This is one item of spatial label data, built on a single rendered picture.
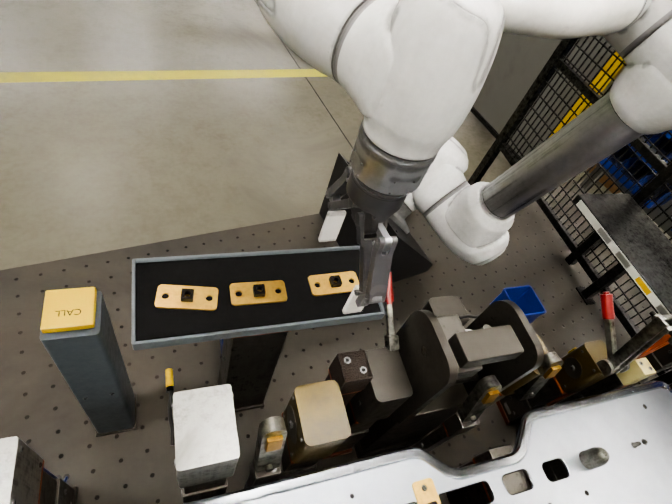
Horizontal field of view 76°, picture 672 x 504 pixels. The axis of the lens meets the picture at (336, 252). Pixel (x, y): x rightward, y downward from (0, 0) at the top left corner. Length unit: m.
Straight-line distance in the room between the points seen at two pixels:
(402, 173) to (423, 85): 0.10
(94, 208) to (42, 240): 0.27
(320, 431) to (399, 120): 0.46
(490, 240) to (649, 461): 0.57
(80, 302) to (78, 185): 1.84
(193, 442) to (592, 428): 0.75
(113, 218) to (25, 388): 1.29
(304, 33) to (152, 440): 0.86
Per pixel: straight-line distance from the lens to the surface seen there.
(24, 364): 1.18
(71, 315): 0.66
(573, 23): 0.72
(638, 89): 0.91
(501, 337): 0.74
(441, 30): 0.40
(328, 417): 0.69
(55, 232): 2.30
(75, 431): 1.09
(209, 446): 0.63
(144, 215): 2.31
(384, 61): 0.42
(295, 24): 0.49
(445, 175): 1.22
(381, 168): 0.47
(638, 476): 1.07
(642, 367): 1.11
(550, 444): 0.96
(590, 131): 0.98
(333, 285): 0.69
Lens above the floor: 1.72
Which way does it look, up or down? 49 degrees down
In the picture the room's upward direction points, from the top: 22 degrees clockwise
